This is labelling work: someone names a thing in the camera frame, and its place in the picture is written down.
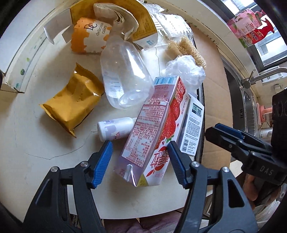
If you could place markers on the brown cardboard sheet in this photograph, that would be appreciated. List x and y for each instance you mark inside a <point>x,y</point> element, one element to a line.
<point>218,106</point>

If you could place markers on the clear plastic packaging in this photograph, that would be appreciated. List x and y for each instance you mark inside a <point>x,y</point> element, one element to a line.
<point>170,26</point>

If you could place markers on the beige loofah sponge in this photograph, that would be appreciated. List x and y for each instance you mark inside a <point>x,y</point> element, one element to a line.
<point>186,47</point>

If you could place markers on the white barcode box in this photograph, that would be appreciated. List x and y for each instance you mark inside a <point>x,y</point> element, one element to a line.
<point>191,129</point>

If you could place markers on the small white yogurt bottle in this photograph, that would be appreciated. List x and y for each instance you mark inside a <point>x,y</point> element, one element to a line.
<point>115,129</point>

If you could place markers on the clear plastic bag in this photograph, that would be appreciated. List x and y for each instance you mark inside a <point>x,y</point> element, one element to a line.
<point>185,67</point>

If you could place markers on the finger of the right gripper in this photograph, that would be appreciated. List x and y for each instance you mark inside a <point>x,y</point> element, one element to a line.
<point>238,147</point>
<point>229,130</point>

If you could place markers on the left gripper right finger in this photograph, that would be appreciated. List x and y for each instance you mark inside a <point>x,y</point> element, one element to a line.
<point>181,164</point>

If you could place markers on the clear plastic bottle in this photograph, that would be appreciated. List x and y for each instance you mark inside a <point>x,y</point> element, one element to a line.
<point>126,79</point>

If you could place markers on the steel faucet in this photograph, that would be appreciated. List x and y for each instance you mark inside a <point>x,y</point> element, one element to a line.
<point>246,83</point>

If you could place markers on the red spray bottle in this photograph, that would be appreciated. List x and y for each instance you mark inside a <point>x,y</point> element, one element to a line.
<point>258,34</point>

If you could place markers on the steel kitchen sink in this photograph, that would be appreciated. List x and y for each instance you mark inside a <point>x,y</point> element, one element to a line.
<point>245,114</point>

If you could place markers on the yellow snack wrapper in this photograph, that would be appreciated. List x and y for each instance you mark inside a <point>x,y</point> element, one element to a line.
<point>76,100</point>

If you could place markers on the white paper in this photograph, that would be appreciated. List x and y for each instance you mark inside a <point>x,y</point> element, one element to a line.
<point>121,20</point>

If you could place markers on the strawberry milk carton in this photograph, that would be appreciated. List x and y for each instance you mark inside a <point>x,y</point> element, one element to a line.
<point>144,158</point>

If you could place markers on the pink detergent pouch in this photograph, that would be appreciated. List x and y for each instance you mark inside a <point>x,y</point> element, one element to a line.
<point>244,23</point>

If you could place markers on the orange delicious cakes box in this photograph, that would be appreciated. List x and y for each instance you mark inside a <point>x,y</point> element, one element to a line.
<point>78,25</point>

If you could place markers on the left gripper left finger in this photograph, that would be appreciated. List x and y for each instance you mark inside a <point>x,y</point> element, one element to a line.
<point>99,162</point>

